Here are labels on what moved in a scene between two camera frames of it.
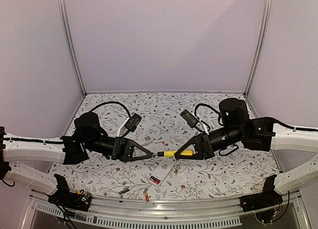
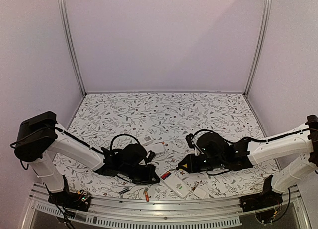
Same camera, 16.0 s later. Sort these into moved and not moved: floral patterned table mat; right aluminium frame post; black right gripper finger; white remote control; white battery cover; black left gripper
Moved: black left gripper; white battery cover; black right gripper finger
Not moved: right aluminium frame post; white remote control; floral patterned table mat
